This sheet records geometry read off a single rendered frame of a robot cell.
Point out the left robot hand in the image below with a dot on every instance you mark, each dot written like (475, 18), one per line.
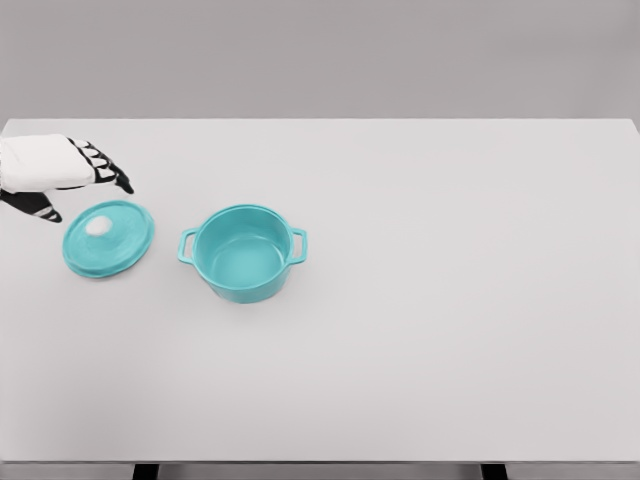
(45, 162)

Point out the teal pot lid white knob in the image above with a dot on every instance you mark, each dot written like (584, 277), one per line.
(107, 240)

